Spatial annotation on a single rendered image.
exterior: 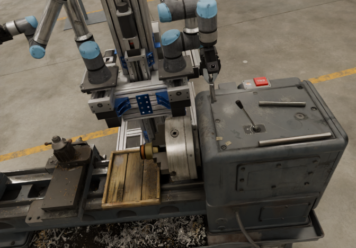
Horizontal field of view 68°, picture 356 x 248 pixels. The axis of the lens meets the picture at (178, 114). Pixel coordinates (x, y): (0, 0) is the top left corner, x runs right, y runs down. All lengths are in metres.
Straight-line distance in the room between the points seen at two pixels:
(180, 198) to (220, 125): 0.47
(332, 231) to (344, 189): 0.40
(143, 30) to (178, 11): 0.67
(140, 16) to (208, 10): 0.77
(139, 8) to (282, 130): 1.08
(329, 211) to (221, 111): 1.51
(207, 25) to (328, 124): 0.65
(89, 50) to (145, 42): 0.37
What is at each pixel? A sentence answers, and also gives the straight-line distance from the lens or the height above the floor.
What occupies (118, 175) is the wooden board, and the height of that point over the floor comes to 0.89.
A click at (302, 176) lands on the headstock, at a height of 1.05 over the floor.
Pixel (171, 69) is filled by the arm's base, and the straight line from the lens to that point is 1.69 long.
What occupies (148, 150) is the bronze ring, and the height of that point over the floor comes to 1.11.
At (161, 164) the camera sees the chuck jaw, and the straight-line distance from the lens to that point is 1.27.
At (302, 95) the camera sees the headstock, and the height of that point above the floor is 1.26.
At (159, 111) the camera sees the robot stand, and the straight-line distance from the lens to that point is 1.89.
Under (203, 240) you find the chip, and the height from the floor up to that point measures 0.56.
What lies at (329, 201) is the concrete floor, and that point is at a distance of 2.56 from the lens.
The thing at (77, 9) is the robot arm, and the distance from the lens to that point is 1.75.
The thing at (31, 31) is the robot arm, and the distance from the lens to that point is 1.77.
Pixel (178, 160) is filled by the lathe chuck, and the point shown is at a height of 1.16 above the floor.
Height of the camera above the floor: 2.11
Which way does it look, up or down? 43 degrees down
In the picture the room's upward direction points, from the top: 9 degrees counter-clockwise
